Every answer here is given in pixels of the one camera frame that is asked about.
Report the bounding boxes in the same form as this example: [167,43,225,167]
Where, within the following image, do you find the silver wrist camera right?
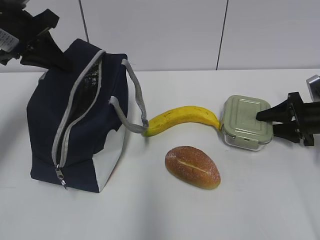
[306,75,320,102]

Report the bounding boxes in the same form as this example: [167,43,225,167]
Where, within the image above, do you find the brown bread roll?
[164,146,221,190]

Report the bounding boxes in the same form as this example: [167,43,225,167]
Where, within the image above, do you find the navy insulated lunch bag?
[26,39,149,193]

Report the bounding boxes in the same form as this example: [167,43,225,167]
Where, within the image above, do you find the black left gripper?
[0,0,73,72]

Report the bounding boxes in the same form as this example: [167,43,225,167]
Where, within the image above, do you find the yellow banana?
[142,105,221,137]

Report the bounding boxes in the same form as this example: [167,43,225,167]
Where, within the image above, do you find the green lidded glass container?
[221,95,274,151]

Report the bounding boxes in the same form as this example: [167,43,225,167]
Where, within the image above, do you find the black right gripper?
[256,92,320,146]

